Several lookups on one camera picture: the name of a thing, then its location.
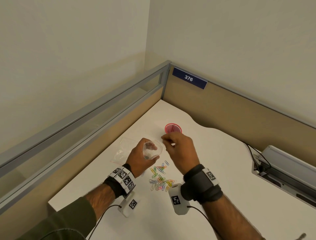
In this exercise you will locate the clear plastic cup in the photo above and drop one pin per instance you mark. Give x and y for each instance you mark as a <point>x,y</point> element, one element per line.
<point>151,153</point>

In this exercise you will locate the black right wristband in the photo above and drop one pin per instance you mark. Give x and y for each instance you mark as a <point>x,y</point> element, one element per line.
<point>200,185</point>

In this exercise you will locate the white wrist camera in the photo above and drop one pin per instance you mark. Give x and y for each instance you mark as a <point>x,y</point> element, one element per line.
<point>179,200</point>
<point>128,206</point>

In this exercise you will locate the white cup with red rim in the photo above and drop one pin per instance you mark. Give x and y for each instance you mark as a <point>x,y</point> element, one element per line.
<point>174,128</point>

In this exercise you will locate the person's left forearm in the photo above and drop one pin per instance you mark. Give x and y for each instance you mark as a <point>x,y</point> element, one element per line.
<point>100,200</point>

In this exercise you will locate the olive green sleeve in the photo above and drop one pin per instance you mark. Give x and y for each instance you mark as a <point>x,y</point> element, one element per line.
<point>61,222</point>

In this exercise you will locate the person's right hand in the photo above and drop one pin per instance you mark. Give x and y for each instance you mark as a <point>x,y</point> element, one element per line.
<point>184,153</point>

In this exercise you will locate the grey desk power box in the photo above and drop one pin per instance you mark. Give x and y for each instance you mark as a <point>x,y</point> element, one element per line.
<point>288,165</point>

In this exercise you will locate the clear plastic bag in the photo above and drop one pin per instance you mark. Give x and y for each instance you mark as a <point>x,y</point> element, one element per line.
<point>123,150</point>

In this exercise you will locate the beige partition panel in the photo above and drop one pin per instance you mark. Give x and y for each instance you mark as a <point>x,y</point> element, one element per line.
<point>234,106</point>

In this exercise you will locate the grey framed glass partition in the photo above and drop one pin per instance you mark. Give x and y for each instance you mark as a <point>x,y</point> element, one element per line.
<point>86,118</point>

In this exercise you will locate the person's right forearm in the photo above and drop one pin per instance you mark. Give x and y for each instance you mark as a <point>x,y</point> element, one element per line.
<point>229,220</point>

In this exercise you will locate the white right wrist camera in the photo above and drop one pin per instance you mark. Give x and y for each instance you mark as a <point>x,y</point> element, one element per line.
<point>179,200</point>

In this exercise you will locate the person's left hand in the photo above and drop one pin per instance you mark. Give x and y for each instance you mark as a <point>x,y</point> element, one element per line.
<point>135,160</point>

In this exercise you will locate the pile of coloured paper clips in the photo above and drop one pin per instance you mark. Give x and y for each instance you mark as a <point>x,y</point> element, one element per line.
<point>161,181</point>

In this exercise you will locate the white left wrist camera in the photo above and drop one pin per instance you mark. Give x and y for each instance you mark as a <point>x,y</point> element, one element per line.
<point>128,206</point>

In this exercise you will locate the blue number sign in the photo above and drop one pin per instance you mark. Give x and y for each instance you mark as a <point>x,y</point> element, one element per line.
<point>188,78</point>

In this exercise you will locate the left wristband with marker tags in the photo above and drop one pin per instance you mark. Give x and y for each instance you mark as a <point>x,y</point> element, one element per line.
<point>123,178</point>

